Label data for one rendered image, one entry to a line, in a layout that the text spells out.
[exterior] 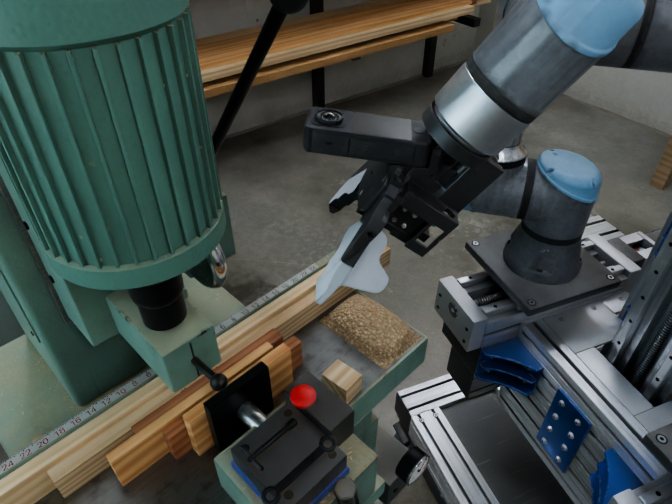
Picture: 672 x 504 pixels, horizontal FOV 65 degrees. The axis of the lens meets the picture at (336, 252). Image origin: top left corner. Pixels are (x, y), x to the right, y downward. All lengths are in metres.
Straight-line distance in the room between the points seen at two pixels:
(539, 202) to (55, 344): 0.82
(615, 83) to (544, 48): 3.54
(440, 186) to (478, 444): 1.15
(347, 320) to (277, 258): 1.56
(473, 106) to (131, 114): 0.26
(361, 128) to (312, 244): 1.97
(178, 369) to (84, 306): 0.14
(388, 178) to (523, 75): 0.14
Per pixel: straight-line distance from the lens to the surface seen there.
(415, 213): 0.49
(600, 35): 0.44
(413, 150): 0.47
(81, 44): 0.41
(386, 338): 0.80
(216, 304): 1.05
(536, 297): 1.08
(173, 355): 0.63
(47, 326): 0.83
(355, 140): 0.47
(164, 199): 0.47
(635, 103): 3.93
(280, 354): 0.72
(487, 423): 1.62
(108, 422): 0.74
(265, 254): 2.39
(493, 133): 0.45
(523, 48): 0.43
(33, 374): 1.05
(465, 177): 0.49
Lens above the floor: 1.53
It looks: 40 degrees down
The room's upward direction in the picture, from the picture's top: straight up
